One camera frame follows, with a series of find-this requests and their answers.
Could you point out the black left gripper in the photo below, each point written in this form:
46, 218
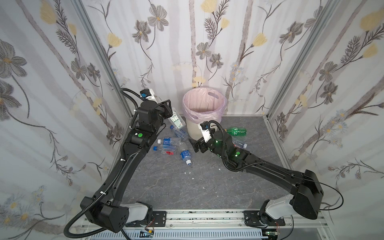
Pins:
166, 107

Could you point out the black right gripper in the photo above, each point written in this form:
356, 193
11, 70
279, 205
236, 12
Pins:
202, 144

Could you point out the square clear bottle white cap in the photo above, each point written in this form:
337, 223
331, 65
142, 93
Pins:
176, 120

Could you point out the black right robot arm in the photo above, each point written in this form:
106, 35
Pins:
305, 191

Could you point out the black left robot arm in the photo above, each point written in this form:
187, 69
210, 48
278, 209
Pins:
104, 208

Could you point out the cream plastic waste bin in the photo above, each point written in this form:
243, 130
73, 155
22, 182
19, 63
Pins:
193, 126

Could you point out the blue cap bottle near bin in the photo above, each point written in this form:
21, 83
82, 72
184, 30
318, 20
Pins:
180, 133

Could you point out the pink bin liner bag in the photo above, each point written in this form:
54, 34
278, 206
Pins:
204, 104

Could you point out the green bottle yellow cap right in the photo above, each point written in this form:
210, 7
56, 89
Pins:
234, 131

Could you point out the clear crushed bottle white cap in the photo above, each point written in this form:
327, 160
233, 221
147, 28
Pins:
239, 144

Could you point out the blue label bottle white cap left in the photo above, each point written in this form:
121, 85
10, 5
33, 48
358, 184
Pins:
170, 141

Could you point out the clear bottle blue cap left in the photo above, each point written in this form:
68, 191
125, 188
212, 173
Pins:
165, 148

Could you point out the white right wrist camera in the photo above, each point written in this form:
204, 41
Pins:
205, 130

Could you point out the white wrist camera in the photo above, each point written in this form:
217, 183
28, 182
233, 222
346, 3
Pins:
205, 130
148, 94

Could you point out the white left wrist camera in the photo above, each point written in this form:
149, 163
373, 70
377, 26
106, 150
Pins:
148, 94

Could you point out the white slotted cable duct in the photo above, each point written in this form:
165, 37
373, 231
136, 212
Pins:
193, 234

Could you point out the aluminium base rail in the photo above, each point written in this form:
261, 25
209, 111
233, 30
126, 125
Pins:
288, 228

